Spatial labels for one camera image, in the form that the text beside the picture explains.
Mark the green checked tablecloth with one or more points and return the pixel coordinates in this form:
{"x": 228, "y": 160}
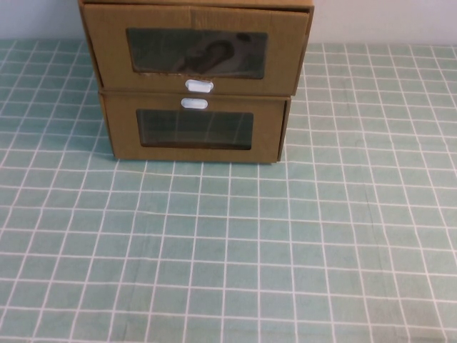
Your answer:
{"x": 214, "y": 250}

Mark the cardboard drawer with window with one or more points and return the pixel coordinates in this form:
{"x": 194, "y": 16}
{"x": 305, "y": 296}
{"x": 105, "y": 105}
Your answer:
{"x": 107, "y": 53}
{"x": 121, "y": 135}

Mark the cardboard drawer with flat window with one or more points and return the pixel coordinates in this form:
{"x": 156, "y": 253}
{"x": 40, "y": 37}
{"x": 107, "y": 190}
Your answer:
{"x": 121, "y": 135}

